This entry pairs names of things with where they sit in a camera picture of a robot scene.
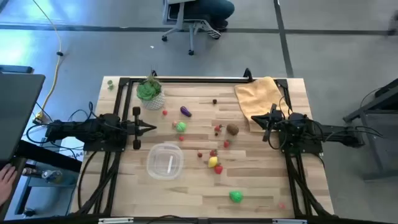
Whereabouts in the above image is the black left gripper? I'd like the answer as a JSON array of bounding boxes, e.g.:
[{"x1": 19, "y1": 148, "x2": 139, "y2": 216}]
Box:
[{"x1": 123, "y1": 106, "x2": 157, "y2": 151}]

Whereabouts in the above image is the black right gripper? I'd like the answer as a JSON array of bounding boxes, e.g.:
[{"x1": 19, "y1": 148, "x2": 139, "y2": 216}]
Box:
[{"x1": 251, "y1": 104, "x2": 284, "y2": 142}]

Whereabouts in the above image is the brown toy kiwi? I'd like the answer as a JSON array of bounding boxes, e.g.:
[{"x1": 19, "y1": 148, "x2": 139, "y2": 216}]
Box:
[{"x1": 226, "y1": 123, "x2": 240, "y2": 136}]

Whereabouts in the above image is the clear plastic tupperware container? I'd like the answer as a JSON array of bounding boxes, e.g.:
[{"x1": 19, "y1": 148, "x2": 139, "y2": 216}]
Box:
[{"x1": 146, "y1": 142, "x2": 184, "y2": 180}]

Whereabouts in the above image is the green toy bell pepper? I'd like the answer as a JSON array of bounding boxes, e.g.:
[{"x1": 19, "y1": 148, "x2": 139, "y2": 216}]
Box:
[{"x1": 229, "y1": 190, "x2": 244, "y2": 204}]

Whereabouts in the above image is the yellow towel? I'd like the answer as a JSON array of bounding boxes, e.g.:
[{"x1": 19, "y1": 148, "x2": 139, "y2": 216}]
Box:
[{"x1": 233, "y1": 76, "x2": 292, "y2": 133}]

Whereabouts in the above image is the succulent plant in white pot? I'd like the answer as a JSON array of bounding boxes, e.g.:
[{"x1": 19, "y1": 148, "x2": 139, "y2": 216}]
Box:
[{"x1": 136, "y1": 73, "x2": 165, "y2": 111}]

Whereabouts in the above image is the white printed paper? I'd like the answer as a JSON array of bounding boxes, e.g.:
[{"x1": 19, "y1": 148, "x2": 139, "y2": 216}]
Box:
[{"x1": 58, "y1": 136, "x2": 86, "y2": 162}]

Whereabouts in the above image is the grey office chair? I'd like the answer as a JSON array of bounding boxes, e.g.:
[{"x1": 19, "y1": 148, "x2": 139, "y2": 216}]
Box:
[{"x1": 160, "y1": 0, "x2": 222, "y2": 56}]

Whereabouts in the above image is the black desk beam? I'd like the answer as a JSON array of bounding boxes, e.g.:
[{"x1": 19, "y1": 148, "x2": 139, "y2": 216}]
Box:
[{"x1": 14, "y1": 139, "x2": 83, "y2": 174}]

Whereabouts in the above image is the black side table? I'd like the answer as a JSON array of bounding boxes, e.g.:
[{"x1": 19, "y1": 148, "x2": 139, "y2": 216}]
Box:
[{"x1": 343, "y1": 77, "x2": 398, "y2": 182}]

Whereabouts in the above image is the dark grey desk panel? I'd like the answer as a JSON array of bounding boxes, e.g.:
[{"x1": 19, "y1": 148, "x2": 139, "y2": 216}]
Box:
[{"x1": 0, "y1": 72, "x2": 47, "y2": 162}]

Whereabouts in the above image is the black flat device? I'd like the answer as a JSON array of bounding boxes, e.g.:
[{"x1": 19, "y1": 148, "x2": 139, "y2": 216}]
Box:
[{"x1": 0, "y1": 64, "x2": 34, "y2": 75}]

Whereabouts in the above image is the person's hand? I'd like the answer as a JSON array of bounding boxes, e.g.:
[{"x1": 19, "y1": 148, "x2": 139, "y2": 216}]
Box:
[{"x1": 0, "y1": 164, "x2": 18, "y2": 207}]

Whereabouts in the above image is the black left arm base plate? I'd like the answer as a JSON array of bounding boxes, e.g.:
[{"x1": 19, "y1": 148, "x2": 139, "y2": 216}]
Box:
[{"x1": 83, "y1": 136, "x2": 128, "y2": 152}]

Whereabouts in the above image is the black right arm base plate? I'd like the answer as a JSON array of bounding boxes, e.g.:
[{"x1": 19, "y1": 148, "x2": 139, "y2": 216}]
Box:
[{"x1": 281, "y1": 136, "x2": 323, "y2": 155}]

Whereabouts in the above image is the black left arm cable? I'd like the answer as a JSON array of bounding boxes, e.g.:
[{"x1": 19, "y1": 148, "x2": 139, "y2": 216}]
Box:
[{"x1": 25, "y1": 101, "x2": 105, "y2": 146}]

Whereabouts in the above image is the black aluminium table frame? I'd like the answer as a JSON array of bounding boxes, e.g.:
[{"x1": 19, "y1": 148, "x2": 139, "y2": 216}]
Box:
[{"x1": 70, "y1": 67, "x2": 335, "y2": 224}]

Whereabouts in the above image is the silver frame bracket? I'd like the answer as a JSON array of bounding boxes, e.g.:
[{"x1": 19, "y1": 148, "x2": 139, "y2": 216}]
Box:
[
  {"x1": 272, "y1": 218, "x2": 308, "y2": 224},
  {"x1": 98, "y1": 217, "x2": 134, "y2": 224}
]

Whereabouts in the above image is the yellow floor cable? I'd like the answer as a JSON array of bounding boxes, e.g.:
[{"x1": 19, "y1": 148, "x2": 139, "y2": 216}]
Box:
[{"x1": 32, "y1": 0, "x2": 63, "y2": 121}]

